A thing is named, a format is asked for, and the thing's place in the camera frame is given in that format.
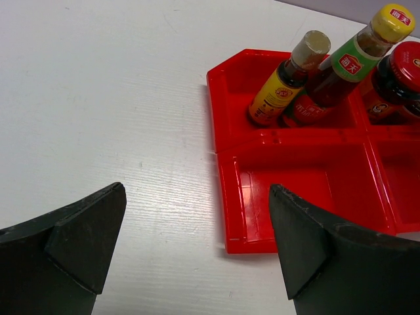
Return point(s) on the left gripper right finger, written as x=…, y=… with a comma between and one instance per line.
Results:
x=333, y=266

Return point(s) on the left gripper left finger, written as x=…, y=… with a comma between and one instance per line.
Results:
x=58, y=263

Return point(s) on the small yellow-label dark bottle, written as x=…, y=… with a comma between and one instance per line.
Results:
x=289, y=78

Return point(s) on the yellow-cap sauce bottle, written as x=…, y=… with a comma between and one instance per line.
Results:
x=341, y=72

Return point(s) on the red-lid chili sauce jar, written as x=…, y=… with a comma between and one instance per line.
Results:
x=393, y=83

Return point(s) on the red four-compartment plastic tray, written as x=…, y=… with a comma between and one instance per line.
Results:
x=367, y=174

